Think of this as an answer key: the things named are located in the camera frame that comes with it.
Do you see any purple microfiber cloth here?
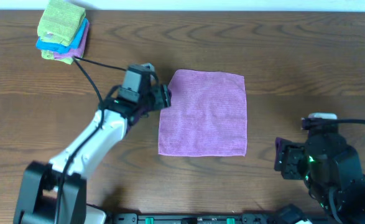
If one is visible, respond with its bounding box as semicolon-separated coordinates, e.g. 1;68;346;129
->
158;69;247;157

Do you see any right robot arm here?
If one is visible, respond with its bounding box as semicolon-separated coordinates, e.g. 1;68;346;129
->
274;118;365;223

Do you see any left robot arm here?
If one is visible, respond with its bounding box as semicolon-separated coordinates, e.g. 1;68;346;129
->
13;63;170;224

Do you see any purple folded cloth in stack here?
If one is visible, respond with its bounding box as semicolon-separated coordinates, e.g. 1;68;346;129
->
53;19;90;65

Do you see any blue folded cloth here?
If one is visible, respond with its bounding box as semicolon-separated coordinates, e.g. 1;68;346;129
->
35;18;89;54

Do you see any green folded cloth at bottom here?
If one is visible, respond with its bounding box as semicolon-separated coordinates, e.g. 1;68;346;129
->
41;50;83;65

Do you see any green folded cloth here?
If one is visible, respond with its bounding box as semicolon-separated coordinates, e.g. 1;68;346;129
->
37;0;86;46
41;50;83;65

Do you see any green folded cloth on top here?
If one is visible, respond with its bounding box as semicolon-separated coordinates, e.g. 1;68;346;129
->
37;0;86;46

